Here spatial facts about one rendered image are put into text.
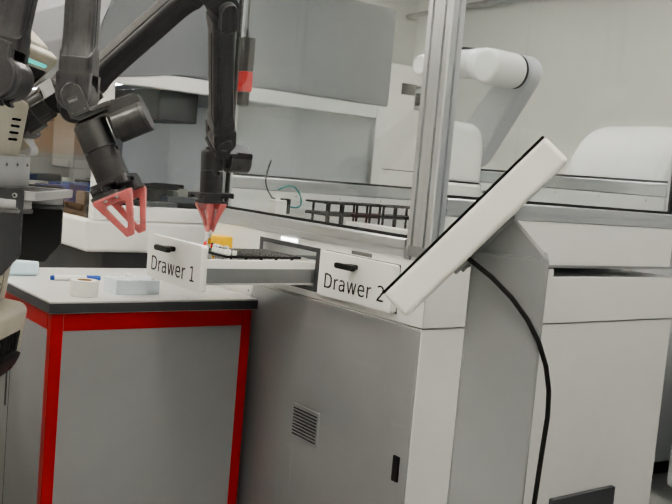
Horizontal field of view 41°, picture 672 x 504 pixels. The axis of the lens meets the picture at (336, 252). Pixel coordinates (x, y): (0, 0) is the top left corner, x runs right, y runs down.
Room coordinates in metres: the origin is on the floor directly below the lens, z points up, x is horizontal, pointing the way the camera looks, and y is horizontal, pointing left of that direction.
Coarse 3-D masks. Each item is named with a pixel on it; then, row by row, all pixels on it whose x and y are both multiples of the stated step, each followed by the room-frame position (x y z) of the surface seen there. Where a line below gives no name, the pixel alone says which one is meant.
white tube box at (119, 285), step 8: (104, 280) 2.39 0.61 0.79; (112, 280) 2.35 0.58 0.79; (120, 280) 2.34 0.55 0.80; (128, 280) 2.35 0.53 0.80; (136, 280) 2.36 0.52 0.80; (144, 280) 2.38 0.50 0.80; (152, 280) 2.39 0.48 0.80; (104, 288) 2.39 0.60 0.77; (112, 288) 2.35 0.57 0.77; (120, 288) 2.34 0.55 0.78; (128, 288) 2.35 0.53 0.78; (136, 288) 2.36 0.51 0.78; (144, 288) 2.38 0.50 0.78; (152, 288) 2.39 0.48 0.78
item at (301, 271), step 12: (216, 264) 2.14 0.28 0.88; (228, 264) 2.16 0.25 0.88; (240, 264) 2.18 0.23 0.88; (252, 264) 2.20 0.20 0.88; (264, 264) 2.22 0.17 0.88; (276, 264) 2.24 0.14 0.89; (288, 264) 2.27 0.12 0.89; (300, 264) 2.29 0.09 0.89; (312, 264) 2.31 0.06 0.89; (216, 276) 2.14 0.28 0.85; (228, 276) 2.16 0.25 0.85; (240, 276) 2.18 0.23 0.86; (252, 276) 2.20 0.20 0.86; (264, 276) 2.22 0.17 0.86; (276, 276) 2.24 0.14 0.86; (288, 276) 2.27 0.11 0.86; (300, 276) 2.29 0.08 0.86; (312, 276) 2.31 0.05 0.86
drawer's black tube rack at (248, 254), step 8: (208, 248) 2.35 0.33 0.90; (232, 248) 2.41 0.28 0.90; (240, 248) 2.43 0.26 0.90; (240, 256) 2.23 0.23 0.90; (248, 256) 2.24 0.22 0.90; (256, 256) 2.25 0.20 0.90; (264, 256) 2.27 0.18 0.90; (272, 256) 2.28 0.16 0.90; (280, 256) 2.31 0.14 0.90; (288, 256) 2.33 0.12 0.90; (296, 256) 2.34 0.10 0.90
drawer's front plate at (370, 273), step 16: (320, 256) 2.27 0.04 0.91; (336, 256) 2.21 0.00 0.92; (352, 256) 2.17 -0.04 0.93; (320, 272) 2.26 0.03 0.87; (336, 272) 2.21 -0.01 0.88; (352, 272) 2.16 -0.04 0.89; (368, 272) 2.11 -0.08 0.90; (384, 272) 2.06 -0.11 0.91; (320, 288) 2.26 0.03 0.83; (336, 288) 2.20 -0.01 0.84; (384, 288) 2.06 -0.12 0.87; (368, 304) 2.10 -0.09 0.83; (384, 304) 2.06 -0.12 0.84
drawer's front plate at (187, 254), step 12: (156, 240) 2.29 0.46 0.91; (168, 240) 2.24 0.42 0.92; (180, 240) 2.19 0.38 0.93; (156, 252) 2.29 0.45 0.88; (180, 252) 2.18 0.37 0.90; (192, 252) 2.13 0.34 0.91; (204, 252) 2.10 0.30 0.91; (180, 264) 2.18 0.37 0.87; (192, 264) 2.13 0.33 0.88; (204, 264) 2.10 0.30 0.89; (156, 276) 2.28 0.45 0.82; (168, 276) 2.23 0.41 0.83; (180, 276) 2.17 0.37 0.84; (192, 276) 2.13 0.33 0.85; (204, 276) 2.10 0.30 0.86; (192, 288) 2.12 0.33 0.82; (204, 288) 2.11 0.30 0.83
